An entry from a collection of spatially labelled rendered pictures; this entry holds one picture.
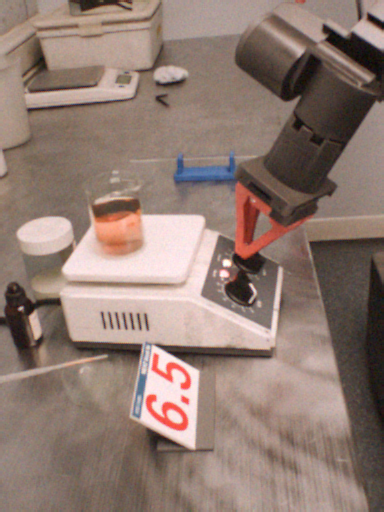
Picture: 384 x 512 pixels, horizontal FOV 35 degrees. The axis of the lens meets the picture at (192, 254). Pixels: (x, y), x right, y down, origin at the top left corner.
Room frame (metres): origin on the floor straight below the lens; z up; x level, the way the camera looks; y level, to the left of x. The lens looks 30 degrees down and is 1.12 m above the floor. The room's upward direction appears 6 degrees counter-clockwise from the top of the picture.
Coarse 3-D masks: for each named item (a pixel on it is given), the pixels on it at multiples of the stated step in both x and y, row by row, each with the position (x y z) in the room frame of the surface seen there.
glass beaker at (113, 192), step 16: (96, 176) 0.54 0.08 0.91; (112, 176) 0.55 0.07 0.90; (128, 176) 0.54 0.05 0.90; (96, 192) 0.54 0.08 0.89; (112, 192) 0.54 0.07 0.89; (128, 192) 0.50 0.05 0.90; (96, 208) 0.50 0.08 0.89; (112, 208) 0.50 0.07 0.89; (128, 208) 0.50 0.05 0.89; (96, 224) 0.50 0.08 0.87; (112, 224) 0.50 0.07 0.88; (128, 224) 0.50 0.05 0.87; (144, 224) 0.52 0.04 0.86; (96, 240) 0.51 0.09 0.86; (112, 240) 0.50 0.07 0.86; (128, 240) 0.50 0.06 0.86; (144, 240) 0.51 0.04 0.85; (112, 256) 0.50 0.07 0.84; (128, 256) 0.50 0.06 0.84
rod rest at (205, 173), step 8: (232, 152) 0.88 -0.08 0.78; (232, 160) 0.86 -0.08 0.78; (184, 168) 0.90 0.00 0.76; (192, 168) 0.90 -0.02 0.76; (200, 168) 0.89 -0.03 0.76; (208, 168) 0.89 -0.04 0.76; (216, 168) 0.89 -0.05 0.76; (224, 168) 0.88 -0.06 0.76; (232, 168) 0.86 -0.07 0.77; (176, 176) 0.88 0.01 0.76; (184, 176) 0.87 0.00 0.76; (192, 176) 0.87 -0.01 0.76; (200, 176) 0.87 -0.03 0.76; (208, 176) 0.87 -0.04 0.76; (216, 176) 0.86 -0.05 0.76; (224, 176) 0.86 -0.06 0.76; (232, 176) 0.86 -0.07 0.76
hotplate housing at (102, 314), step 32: (64, 288) 0.49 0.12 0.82; (96, 288) 0.48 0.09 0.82; (128, 288) 0.48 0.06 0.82; (160, 288) 0.47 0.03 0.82; (192, 288) 0.47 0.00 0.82; (96, 320) 0.47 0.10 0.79; (128, 320) 0.47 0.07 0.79; (160, 320) 0.46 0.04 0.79; (192, 320) 0.45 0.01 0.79; (224, 320) 0.45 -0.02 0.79; (224, 352) 0.45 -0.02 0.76; (256, 352) 0.44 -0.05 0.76
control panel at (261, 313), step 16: (224, 240) 0.56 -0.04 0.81; (224, 256) 0.53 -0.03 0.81; (208, 272) 0.50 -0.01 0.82; (272, 272) 0.53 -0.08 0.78; (208, 288) 0.47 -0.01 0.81; (224, 288) 0.48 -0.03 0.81; (256, 288) 0.50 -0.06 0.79; (272, 288) 0.51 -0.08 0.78; (224, 304) 0.46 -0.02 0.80; (256, 304) 0.47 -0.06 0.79; (272, 304) 0.48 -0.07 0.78; (256, 320) 0.45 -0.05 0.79
